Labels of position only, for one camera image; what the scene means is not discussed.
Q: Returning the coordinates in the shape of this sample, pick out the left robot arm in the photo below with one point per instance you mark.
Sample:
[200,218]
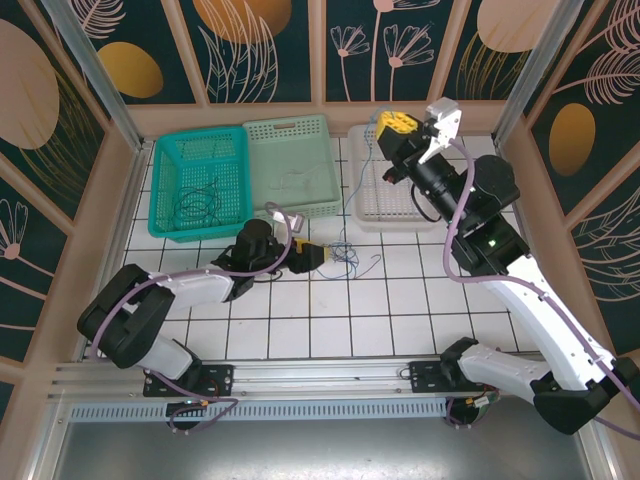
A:
[200,290]

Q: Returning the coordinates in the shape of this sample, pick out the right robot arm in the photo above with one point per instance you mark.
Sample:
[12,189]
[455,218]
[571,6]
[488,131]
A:
[530,310]

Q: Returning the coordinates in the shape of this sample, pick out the white perforated basket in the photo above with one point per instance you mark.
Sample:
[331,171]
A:
[385,200]

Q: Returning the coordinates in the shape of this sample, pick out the pale green perforated basket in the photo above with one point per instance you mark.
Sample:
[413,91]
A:
[290,155]

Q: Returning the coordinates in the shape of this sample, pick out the teal perforated basket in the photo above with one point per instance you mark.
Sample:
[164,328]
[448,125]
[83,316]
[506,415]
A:
[200,160]

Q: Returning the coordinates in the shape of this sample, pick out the grey metal panel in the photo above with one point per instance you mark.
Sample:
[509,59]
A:
[320,450]

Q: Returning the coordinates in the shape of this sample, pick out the green circuit board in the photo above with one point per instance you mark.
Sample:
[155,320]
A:
[482,402]

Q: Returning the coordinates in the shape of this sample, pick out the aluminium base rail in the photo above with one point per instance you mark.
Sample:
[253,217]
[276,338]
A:
[320,375]

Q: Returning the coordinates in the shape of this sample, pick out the aluminium frame post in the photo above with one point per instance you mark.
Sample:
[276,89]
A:
[100,80]
[535,65]

